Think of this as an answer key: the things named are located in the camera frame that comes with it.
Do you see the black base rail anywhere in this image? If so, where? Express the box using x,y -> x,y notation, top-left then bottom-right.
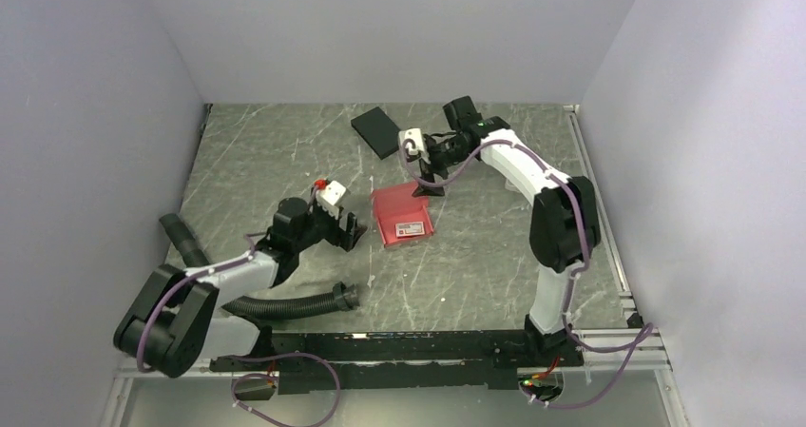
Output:
209,330 -> 585,395

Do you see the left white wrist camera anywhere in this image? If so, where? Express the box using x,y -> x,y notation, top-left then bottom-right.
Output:
314,179 -> 350,219

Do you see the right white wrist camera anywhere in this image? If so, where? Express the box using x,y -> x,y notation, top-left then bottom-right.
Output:
398,127 -> 430,164

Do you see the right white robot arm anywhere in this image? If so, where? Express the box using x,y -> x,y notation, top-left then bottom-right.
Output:
398,96 -> 602,365

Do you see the purple cable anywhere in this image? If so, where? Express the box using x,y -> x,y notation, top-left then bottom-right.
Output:
397,128 -> 656,412
135,184 -> 345,427

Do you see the aluminium frame rail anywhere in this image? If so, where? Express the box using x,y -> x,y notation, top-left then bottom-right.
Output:
100,247 -> 691,427

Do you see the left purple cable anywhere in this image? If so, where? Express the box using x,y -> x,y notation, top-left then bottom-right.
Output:
135,184 -> 345,427

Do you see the clear plastic case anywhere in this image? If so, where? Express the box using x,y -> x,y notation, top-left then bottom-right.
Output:
505,180 -> 520,193

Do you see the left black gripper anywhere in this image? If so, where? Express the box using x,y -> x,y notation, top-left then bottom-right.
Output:
294,186 -> 367,253

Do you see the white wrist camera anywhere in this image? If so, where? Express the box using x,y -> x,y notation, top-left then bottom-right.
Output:
314,179 -> 350,219
398,127 -> 430,164

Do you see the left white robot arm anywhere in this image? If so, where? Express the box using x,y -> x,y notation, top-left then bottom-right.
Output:
112,198 -> 367,378

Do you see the red paper box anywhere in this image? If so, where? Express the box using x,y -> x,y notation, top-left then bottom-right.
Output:
370,182 -> 434,248

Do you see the black corrugated hose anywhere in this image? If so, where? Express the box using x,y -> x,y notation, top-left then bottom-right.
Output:
158,212 -> 361,321

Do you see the small red white box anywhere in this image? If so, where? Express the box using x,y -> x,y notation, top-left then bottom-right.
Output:
395,222 -> 426,238

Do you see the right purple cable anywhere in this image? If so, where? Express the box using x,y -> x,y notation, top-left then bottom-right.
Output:
397,128 -> 656,412

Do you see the black flat box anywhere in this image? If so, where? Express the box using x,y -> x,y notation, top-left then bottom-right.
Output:
351,107 -> 400,160

